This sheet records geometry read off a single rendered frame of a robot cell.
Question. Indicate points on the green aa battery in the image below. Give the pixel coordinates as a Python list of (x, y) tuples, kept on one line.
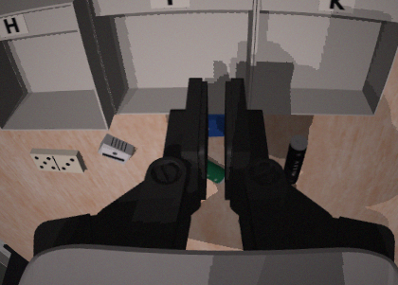
[(216, 173)]

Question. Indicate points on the blue usb stick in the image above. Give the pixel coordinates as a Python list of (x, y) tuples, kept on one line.
[(216, 125)]

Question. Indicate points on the white domino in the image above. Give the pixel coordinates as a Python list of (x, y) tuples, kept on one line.
[(58, 160)]

